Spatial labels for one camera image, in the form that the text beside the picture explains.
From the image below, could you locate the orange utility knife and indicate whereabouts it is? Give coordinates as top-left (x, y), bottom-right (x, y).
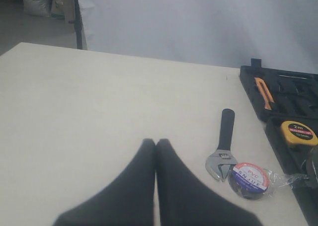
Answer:
top-left (254, 77), bottom-right (275, 111)

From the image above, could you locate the white backdrop cloth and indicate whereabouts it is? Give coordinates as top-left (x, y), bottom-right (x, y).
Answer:
top-left (79, 0), bottom-right (318, 73)

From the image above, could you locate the green printed bag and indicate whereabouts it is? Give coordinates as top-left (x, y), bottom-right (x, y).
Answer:
top-left (51, 0), bottom-right (65, 19)

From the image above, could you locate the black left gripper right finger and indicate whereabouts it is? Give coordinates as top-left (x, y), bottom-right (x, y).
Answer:
top-left (156, 139), bottom-right (261, 226)

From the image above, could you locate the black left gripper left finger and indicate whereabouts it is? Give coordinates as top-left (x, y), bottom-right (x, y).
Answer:
top-left (54, 139), bottom-right (156, 226)

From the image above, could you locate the brown cardboard box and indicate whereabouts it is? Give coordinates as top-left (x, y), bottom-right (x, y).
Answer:
top-left (63, 0), bottom-right (75, 33)

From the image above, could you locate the white sack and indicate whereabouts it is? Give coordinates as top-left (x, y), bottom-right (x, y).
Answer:
top-left (23, 0), bottom-right (50, 17)

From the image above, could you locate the black plastic tool case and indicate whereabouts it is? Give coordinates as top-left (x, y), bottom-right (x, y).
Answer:
top-left (239, 59), bottom-right (318, 226)

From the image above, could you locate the black backdrop stand pole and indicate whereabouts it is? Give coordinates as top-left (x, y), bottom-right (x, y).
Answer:
top-left (69, 0), bottom-right (83, 50)

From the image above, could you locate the black electrical tape roll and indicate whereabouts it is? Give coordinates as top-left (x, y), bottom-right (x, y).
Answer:
top-left (228, 162), bottom-right (309, 200)

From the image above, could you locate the black handled adjustable wrench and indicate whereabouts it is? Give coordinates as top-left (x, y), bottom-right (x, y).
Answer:
top-left (205, 108), bottom-right (238, 182)

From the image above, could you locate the yellow tape measure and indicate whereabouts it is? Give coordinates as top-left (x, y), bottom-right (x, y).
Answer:
top-left (280, 120), bottom-right (318, 148)

